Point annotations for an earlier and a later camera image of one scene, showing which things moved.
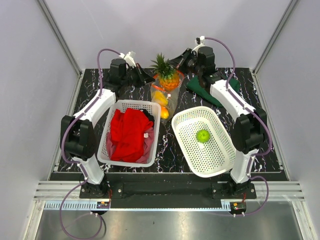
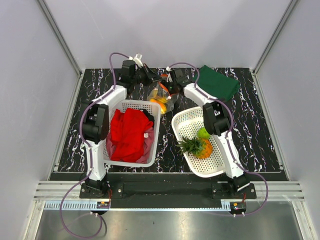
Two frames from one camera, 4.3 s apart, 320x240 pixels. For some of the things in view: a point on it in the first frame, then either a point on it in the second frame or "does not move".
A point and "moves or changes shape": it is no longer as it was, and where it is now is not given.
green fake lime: x=203 y=136 does not move
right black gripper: x=178 y=61 to x=171 y=83
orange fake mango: x=164 y=112 to x=163 y=109
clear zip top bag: x=165 y=90 moves or changes shape
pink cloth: x=148 y=142 does not move
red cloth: x=127 y=130 does not move
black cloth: x=150 y=117 does not move
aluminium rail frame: x=67 y=195 does not move
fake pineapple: x=169 y=78 to x=200 y=148
